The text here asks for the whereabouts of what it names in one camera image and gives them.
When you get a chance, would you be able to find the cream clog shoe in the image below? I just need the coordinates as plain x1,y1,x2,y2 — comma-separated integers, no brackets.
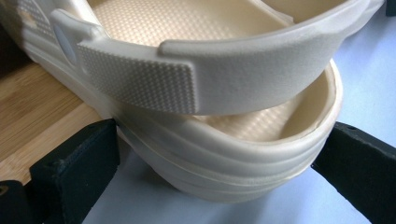
0,0,386,205

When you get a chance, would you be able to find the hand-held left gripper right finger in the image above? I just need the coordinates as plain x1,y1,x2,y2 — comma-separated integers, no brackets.
310,120,396,224

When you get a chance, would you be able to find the three-tier wooden shoe rack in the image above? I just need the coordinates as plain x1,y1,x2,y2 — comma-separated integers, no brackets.
0,60,118,185

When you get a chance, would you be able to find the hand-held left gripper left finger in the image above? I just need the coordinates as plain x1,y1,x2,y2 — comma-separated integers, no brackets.
29,119,121,224

